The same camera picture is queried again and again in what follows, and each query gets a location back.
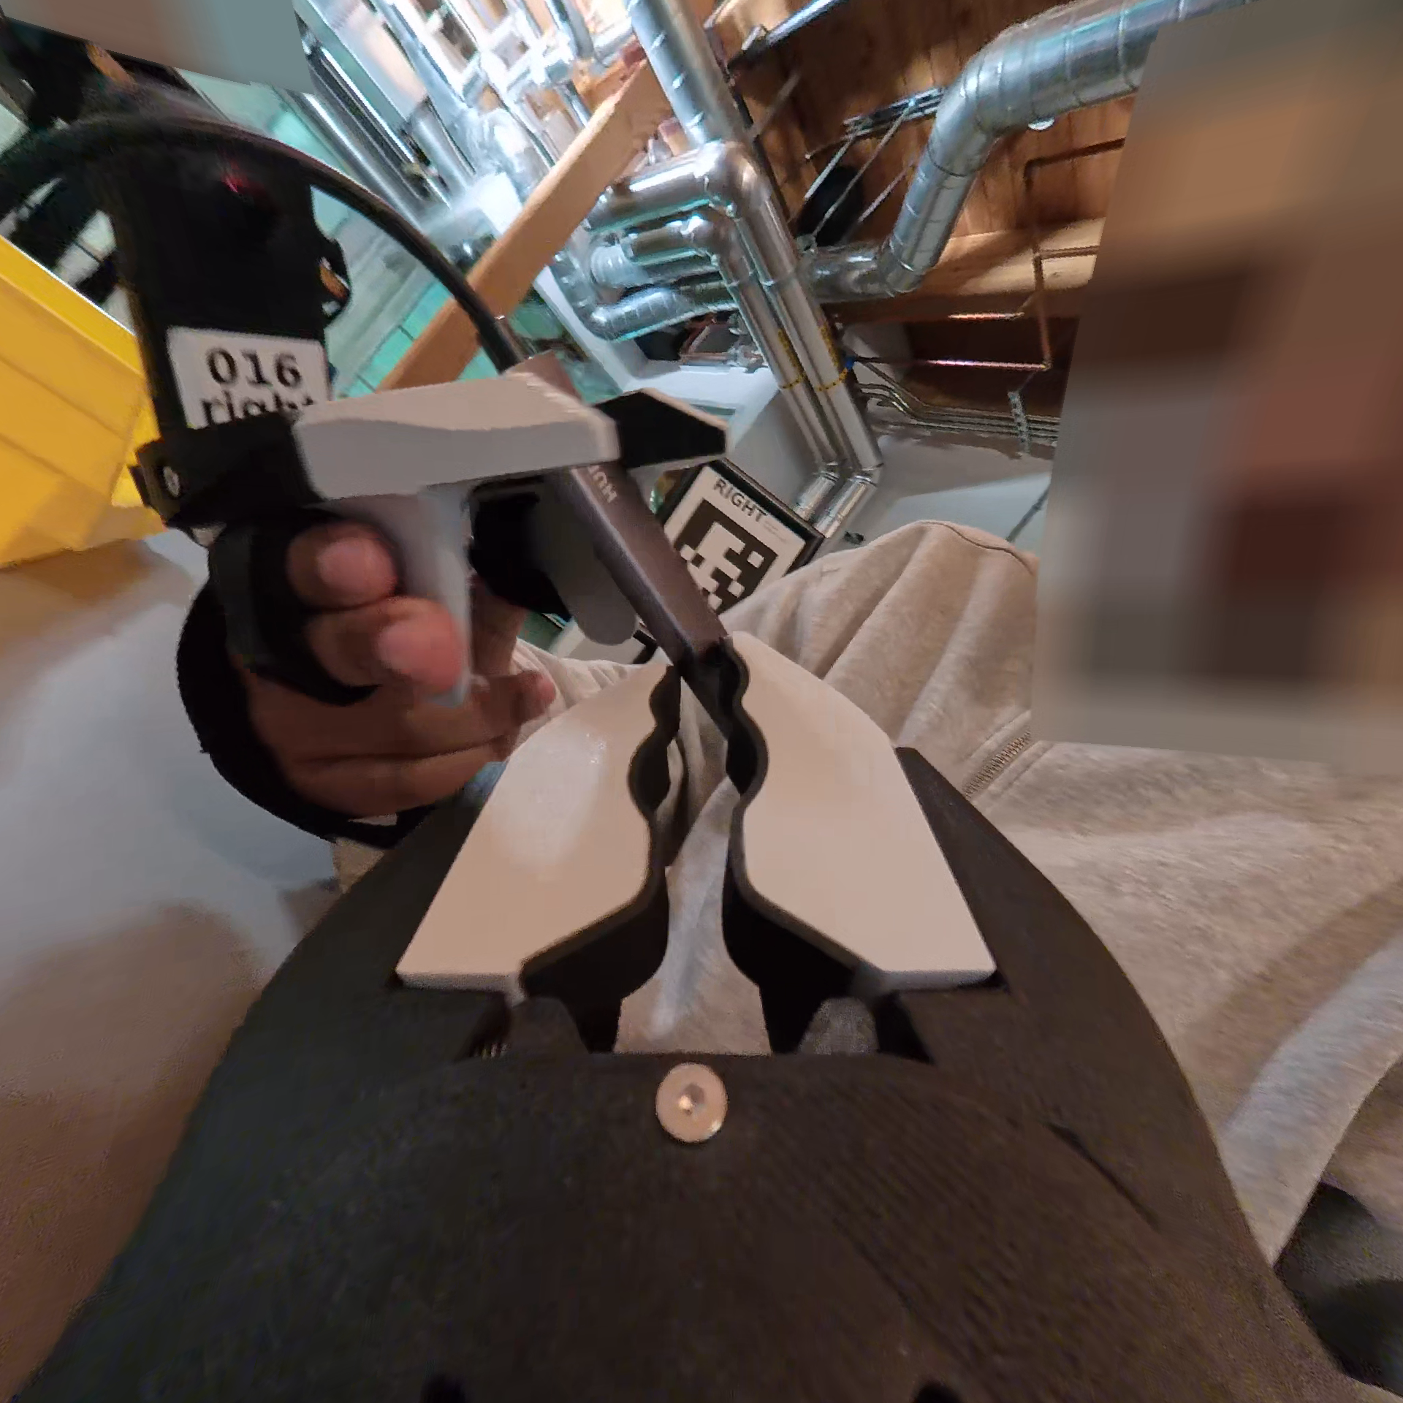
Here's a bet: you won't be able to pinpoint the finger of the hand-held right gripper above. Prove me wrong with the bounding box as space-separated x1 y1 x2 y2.
293 370 730 704
553 479 647 646

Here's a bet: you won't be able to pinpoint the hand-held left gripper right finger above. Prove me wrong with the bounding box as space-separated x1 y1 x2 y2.
680 633 999 1052

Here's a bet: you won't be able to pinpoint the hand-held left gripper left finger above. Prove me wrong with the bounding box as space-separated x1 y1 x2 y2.
393 663 687 1052

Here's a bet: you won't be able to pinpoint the person's right forearm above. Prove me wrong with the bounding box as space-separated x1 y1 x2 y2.
515 519 1038 790

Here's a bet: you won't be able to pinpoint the person's right hand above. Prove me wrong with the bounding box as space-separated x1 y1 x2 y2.
246 519 558 821

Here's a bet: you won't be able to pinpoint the black framed marker sign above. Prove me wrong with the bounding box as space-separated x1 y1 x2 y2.
658 461 825 618

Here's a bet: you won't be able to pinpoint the wooden beam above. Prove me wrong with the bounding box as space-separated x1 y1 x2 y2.
378 60 673 392

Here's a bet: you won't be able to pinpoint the yellow plastic bin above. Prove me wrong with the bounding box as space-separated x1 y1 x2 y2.
0 235 166 571

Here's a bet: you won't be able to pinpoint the person's grey hoodie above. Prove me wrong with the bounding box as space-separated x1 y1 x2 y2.
613 519 1403 1272

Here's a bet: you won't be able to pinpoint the silver ventilation ducts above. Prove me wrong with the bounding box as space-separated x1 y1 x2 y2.
548 0 1164 527

